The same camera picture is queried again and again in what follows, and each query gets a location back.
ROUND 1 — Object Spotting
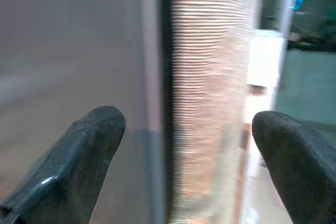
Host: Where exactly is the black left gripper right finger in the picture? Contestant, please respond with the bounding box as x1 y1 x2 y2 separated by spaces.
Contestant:
251 110 336 224

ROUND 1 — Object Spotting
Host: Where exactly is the small blue object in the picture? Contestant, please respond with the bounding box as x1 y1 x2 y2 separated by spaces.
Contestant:
289 0 305 12

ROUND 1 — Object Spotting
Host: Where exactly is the white appliance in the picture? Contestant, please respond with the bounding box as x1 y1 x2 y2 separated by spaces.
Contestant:
247 29 286 89

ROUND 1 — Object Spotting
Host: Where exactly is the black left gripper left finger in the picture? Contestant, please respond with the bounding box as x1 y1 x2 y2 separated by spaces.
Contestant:
0 105 127 224

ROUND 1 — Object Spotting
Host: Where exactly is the fridge door white inside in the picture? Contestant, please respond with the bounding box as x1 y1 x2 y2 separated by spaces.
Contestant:
0 0 169 224

